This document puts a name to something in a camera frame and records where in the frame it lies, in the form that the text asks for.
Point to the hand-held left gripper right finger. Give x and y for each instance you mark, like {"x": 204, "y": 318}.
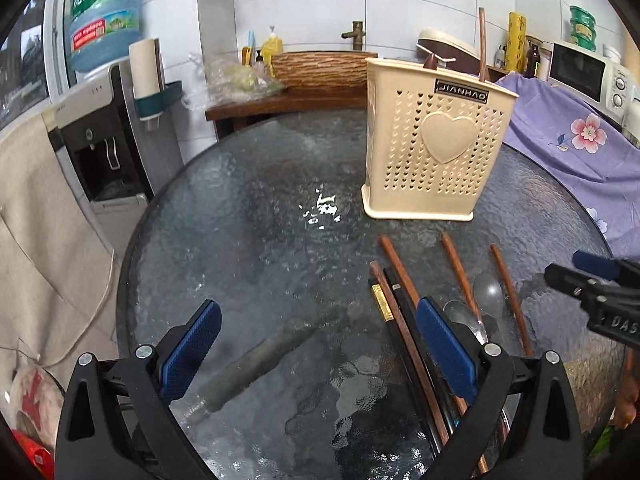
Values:
{"x": 445, "y": 350}

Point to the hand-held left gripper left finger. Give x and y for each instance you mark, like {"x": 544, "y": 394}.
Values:
{"x": 192, "y": 345}

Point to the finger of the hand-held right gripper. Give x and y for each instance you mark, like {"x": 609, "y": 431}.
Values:
{"x": 570, "y": 280}
{"x": 595, "y": 264}

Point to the metal spoon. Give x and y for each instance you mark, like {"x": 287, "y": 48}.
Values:
{"x": 487, "y": 290}
{"x": 462, "y": 317}

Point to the black chopstick with gold band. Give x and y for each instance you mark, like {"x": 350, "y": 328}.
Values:
{"x": 382, "y": 305}

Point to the black chopstick with silver band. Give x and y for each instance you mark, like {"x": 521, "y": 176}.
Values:
{"x": 395, "y": 282}

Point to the cream plastic utensil holder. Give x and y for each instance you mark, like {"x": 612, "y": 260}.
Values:
{"x": 400, "y": 160}

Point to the purple floral cloth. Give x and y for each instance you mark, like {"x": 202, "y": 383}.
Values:
{"x": 565, "y": 135}

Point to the white kettle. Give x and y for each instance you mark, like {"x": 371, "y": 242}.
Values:
{"x": 632, "y": 117}

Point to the white bag with red print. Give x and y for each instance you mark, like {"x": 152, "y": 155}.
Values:
{"x": 35, "y": 400}

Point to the beige cloth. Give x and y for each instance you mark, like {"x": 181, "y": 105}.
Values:
{"x": 40, "y": 240}

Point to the white microwave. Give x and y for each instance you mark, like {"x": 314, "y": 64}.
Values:
{"x": 585, "y": 72}

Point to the red packet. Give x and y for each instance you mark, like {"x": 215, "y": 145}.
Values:
{"x": 35, "y": 457}

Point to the white cup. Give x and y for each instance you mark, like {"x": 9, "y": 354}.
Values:
{"x": 612, "y": 52}

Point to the brown glass bottle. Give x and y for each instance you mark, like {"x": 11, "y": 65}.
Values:
{"x": 532, "y": 57}

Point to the small white bottle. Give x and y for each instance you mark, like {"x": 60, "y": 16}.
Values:
{"x": 499, "y": 57}

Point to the yellow roll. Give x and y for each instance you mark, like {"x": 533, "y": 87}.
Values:
{"x": 516, "y": 40}

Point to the dark wooden counter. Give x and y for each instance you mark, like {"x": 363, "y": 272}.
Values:
{"x": 280, "y": 105}

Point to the grey water dispenser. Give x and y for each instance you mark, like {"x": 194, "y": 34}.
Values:
{"x": 80, "y": 110}

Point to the white rice cooker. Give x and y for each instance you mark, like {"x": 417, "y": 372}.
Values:
{"x": 445, "y": 45}

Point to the clear plastic bag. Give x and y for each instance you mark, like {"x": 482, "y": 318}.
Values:
{"x": 235, "y": 80}

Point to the paper cup dispenser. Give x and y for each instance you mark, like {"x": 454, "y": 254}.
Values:
{"x": 145, "y": 67}

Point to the black pump bottle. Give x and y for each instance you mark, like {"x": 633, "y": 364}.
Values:
{"x": 259, "y": 60}

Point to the wooden wash basin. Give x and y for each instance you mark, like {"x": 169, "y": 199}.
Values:
{"x": 325, "y": 67}

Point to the yellow soap bottle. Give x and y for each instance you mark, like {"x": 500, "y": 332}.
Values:
{"x": 272, "y": 47}

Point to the bronze faucet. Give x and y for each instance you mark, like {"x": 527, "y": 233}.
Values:
{"x": 357, "y": 35}

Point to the window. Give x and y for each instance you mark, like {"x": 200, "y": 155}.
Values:
{"x": 25, "y": 60}

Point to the blue water bottle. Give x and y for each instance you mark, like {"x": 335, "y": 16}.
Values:
{"x": 100, "y": 15}

